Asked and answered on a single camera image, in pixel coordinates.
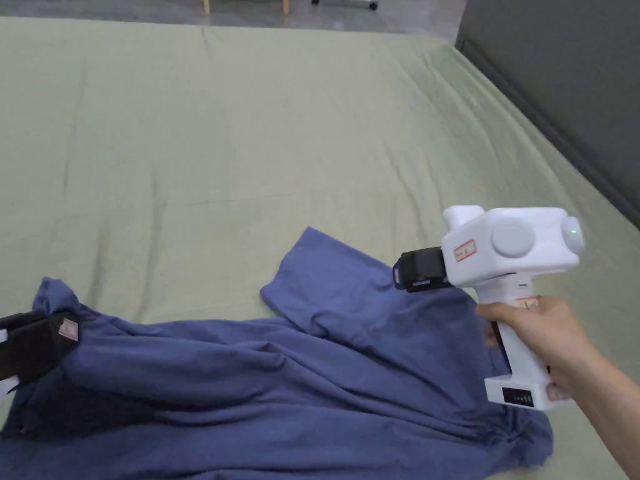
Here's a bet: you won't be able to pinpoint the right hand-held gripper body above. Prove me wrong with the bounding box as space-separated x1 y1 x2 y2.
392 204 586 413

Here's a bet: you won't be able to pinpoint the dark blue shirt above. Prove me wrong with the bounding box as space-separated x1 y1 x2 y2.
0 226 555 480

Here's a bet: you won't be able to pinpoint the person's right forearm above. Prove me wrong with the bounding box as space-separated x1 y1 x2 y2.
562 344 640 480

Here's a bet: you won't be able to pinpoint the person's right hand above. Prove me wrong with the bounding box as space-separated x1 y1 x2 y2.
476 294 598 402

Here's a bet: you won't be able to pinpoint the dark grey padded headboard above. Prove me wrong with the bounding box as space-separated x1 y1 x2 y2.
454 0 640 229

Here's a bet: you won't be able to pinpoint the bed with pale green sheet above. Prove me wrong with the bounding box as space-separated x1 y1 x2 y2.
0 16 640 480

